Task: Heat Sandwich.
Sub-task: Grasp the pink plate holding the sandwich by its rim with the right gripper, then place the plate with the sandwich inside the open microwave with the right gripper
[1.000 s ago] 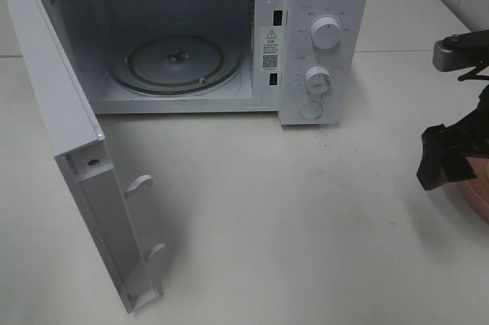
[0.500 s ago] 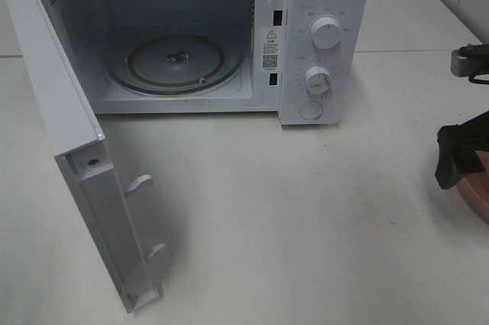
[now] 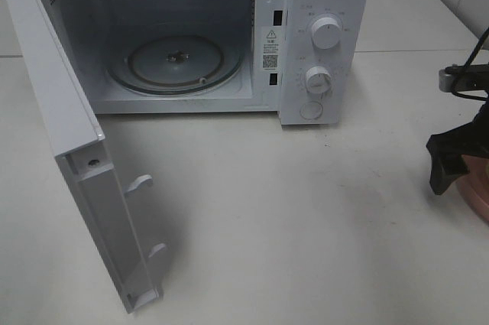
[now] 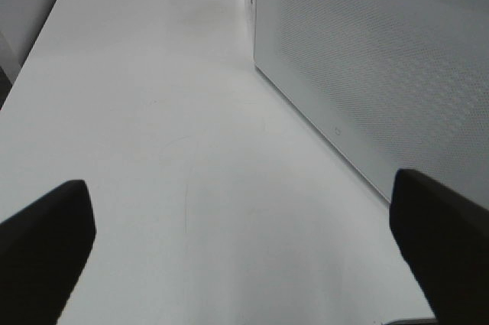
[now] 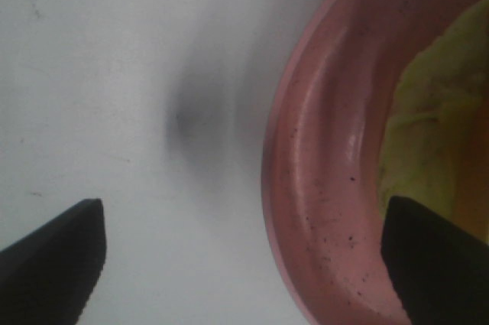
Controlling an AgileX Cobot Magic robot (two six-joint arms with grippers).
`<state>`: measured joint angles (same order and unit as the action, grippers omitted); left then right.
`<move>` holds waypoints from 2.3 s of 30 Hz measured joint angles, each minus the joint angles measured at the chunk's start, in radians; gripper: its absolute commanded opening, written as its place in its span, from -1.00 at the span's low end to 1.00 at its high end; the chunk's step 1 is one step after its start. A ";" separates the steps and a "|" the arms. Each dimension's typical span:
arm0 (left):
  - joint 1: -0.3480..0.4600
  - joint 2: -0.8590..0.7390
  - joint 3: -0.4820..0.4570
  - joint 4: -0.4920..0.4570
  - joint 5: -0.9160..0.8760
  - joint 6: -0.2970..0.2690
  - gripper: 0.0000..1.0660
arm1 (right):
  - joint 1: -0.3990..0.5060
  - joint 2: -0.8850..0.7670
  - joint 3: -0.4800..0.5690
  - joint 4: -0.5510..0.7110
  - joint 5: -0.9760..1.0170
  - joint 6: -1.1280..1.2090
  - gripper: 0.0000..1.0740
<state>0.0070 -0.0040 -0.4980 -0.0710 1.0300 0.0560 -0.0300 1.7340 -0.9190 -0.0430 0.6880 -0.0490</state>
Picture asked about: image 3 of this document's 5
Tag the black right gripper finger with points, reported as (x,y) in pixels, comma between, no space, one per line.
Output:
(447,164)

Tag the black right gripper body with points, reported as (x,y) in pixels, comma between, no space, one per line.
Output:
(473,137)

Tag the pink round plate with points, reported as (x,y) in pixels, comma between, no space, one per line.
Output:
(473,186)

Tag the round white door-release button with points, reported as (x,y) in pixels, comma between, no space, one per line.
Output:
(311,110)

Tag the lower white timer knob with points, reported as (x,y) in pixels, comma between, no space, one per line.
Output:
(318,80)

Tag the upper white power knob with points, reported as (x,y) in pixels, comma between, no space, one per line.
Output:
(326,31)

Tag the white microwave oven body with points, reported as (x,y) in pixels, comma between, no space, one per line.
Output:
(274,33)

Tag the glass microwave turntable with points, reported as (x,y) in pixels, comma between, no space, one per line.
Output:
(175,65)

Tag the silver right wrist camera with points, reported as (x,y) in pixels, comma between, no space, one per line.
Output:
(448,78)

